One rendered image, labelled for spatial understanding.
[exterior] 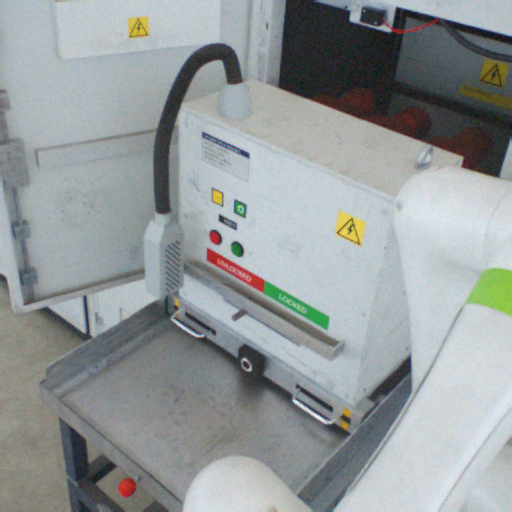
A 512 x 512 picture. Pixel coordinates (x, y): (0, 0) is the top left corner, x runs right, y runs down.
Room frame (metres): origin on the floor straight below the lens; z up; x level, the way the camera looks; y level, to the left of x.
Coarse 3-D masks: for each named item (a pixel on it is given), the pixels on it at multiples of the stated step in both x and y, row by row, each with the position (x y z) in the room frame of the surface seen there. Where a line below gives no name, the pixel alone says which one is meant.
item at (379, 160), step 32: (256, 96) 1.30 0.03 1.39; (288, 96) 1.32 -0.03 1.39; (256, 128) 1.15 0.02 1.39; (288, 128) 1.16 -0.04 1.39; (320, 128) 1.18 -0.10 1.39; (352, 128) 1.19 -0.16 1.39; (384, 128) 1.20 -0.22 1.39; (320, 160) 1.04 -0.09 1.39; (352, 160) 1.05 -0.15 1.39; (384, 160) 1.06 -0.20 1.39; (416, 160) 1.07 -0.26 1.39; (448, 160) 1.08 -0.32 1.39; (384, 192) 0.94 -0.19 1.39; (384, 288) 0.94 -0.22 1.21; (384, 320) 0.96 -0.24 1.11; (384, 352) 0.99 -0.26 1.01
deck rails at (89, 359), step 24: (144, 312) 1.18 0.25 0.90; (168, 312) 1.24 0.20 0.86; (96, 336) 1.07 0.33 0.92; (120, 336) 1.12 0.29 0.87; (144, 336) 1.16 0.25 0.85; (72, 360) 1.02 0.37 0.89; (96, 360) 1.07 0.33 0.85; (48, 384) 0.97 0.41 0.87; (72, 384) 0.99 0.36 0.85; (408, 384) 1.04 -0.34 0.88; (384, 408) 0.96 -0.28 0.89; (360, 432) 0.89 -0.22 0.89; (336, 456) 0.82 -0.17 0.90; (312, 480) 0.76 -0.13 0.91
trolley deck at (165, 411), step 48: (192, 336) 1.17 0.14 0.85; (96, 384) 1.00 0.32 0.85; (144, 384) 1.01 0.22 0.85; (192, 384) 1.02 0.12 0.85; (240, 384) 1.03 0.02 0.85; (96, 432) 0.88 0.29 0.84; (144, 432) 0.89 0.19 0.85; (192, 432) 0.90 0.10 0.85; (240, 432) 0.91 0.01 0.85; (288, 432) 0.92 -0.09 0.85; (336, 432) 0.93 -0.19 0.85; (384, 432) 0.94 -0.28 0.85; (144, 480) 0.80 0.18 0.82; (192, 480) 0.79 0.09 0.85; (288, 480) 0.80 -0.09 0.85; (336, 480) 0.81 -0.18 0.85
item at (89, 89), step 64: (0, 0) 1.27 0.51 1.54; (64, 0) 1.31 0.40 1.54; (128, 0) 1.38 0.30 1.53; (192, 0) 1.45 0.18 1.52; (256, 0) 1.54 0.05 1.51; (0, 64) 1.26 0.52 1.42; (64, 64) 1.33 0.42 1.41; (128, 64) 1.40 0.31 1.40; (256, 64) 1.55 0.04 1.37; (0, 128) 1.25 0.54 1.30; (64, 128) 1.32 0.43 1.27; (128, 128) 1.40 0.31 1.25; (0, 192) 1.21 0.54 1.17; (64, 192) 1.31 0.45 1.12; (128, 192) 1.39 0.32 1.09; (64, 256) 1.30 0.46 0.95; (128, 256) 1.39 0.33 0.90
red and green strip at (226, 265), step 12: (216, 264) 1.15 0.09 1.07; (228, 264) 1.13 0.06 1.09; (240, 276) 1.11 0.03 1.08; (252, 276) 1.09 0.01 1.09; (264, 288) 1.07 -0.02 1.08; (276, 288) 1.06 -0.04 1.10; (276, 300) 1.05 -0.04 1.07; (288, 300) 1.04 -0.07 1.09; (300, 300) 1.02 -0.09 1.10; (300, 312) 1.02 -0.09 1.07; (312, 312) 1.00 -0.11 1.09; (324, 324) 0.98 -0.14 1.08
